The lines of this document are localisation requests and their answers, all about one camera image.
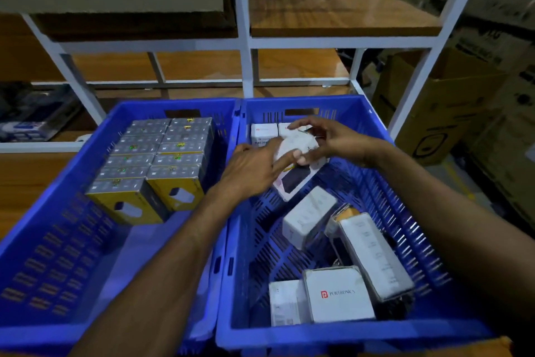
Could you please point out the blue white packet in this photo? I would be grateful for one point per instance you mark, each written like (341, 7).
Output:
(25, 127)

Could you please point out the white plastic piece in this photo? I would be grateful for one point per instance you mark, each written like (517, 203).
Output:
(83, 137)

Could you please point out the person's right hand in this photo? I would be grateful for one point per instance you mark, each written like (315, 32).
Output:
(347, 143)

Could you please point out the group of yellow charger boxes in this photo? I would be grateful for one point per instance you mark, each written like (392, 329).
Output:
(167, 148)

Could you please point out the person's left hand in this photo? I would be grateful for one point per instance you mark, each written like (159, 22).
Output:
(251, 168)

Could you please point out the yellow sample box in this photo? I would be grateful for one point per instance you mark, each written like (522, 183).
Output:
(150, 123)

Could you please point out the white charger box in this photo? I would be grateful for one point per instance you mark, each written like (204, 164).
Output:
(292, 181)

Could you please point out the open brown cardboard box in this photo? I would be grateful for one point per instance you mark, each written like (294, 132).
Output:
(459, 89)

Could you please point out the small white box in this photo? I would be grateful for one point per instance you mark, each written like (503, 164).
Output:
(286, 302)

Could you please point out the white metal shelving rack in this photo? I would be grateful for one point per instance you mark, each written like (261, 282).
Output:
(334, 14)

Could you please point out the blue plastic crate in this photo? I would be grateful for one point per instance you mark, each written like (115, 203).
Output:
(42, 265)
(271, 252)

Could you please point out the person's right forearm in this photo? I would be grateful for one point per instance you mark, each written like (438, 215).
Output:
(459, 235)

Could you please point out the person's left forearm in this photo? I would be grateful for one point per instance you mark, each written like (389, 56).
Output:
(159, 294)

